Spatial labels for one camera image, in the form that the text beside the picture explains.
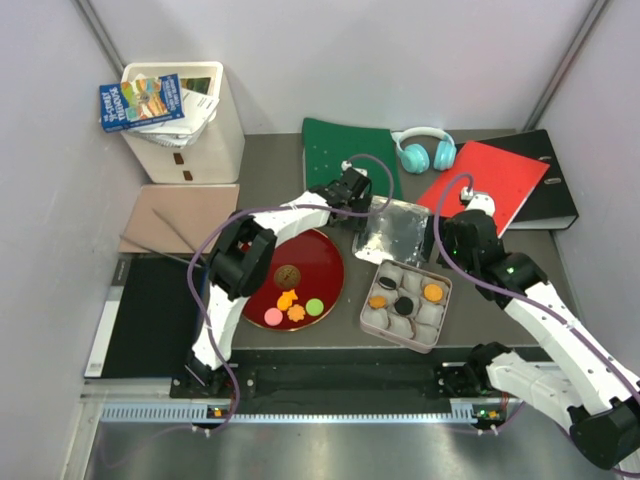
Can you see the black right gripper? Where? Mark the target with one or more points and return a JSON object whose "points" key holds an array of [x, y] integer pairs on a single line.
{"points": [[446, 235]]}

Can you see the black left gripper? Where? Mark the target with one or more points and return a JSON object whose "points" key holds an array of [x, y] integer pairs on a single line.
{"points": [[358, 223]]}

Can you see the silver tin lid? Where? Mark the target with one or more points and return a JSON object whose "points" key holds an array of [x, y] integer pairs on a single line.
{"points": [[397, 233]]}

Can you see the orange round cookie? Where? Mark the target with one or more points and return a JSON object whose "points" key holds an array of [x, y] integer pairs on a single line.
{"points": [[433, 293]]}

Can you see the black sandwich cookie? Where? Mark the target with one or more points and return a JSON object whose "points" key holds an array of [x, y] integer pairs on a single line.
{"points": [[404, 306], [387, 283]]}

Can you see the orange flower cookie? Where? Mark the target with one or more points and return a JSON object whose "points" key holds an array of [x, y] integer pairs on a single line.
{"points": [[296, 313], [378, 302]]}

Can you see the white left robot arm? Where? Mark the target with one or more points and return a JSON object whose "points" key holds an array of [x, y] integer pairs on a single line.
{"points": [[239, 262]]}

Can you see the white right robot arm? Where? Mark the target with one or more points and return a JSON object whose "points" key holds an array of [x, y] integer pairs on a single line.
{"points": [[591, 397]]}

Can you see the teal headphones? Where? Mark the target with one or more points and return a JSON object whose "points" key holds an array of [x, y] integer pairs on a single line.
{"points": [[414, 157]]}

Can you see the red folder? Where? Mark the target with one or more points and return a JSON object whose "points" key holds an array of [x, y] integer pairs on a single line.
{"points": [[507, 178]]}

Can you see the red round lacquer tray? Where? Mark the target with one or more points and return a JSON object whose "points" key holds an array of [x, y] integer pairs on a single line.
{"points": [[312, 265]]}

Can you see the pink cookie tin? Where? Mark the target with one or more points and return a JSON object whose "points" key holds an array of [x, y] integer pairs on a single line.
{"points": [[421, 330]]}

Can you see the green round cookie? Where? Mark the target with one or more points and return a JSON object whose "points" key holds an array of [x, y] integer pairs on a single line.
{"points": [[314, 307]]}

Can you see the orange fish cookie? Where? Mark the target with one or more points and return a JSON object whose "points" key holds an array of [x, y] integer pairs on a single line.
{"points": [[286, 300]]}

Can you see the white storage bin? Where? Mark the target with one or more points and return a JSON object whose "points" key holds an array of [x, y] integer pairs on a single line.
{"points": [[215, 156]]}

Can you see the pink round cookie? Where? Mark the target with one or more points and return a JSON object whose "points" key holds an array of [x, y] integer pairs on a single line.
{"points": [[273, 317]]}

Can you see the white papers in bin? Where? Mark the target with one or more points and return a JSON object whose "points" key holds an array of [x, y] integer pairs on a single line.
{"points": [[199, 109]]}

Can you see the blue treehouse book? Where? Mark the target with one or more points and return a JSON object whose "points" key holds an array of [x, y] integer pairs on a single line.
{"points": [[140, 103]]}

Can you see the green ring binder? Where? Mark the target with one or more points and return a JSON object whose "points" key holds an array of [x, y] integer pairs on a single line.
{"points": [[327, 145]]}

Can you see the black ring binder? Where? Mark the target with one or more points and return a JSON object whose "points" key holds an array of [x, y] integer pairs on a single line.
{"points": [[550, 206]]}

